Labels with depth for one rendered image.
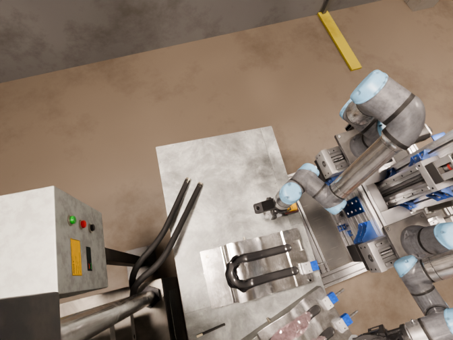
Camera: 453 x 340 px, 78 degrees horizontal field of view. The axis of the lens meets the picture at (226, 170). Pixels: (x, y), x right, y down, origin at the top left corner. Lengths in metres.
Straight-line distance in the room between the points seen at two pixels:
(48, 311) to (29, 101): 2.76
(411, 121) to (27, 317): 0.98
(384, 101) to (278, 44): 2.40
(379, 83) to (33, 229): 1.07
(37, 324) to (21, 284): 0.48
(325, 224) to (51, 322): 2.01
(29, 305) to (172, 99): 2.46
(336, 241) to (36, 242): 1.90
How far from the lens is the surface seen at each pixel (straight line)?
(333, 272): 2.26
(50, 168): 2.75
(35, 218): 0.95
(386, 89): 0.99
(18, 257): 0.95
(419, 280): 1.14
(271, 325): 1.45
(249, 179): 1.58
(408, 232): 1.51
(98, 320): 0.74
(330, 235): 2.28
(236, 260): 1.40
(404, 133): 1.01
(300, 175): 1.12
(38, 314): 0.47
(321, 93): 3.04
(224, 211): 1.51
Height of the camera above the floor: 2.28
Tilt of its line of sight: 69 degrees down
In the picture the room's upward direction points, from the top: 11 degrees clockwise
